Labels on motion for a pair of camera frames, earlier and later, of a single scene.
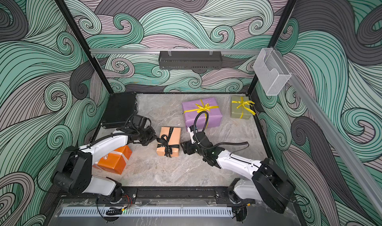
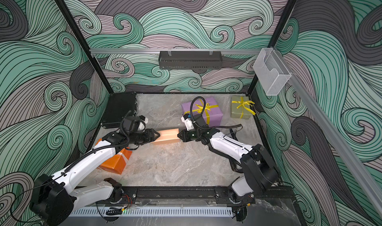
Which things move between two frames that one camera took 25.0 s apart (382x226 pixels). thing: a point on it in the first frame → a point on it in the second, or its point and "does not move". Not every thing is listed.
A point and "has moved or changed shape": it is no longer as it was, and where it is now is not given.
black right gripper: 188,146 → 185,138
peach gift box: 175,140 has moved or changed shape
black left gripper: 152,137 does not move
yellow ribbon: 202,108 does not move
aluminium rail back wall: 173,51 does not move
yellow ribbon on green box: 242,104 does not move
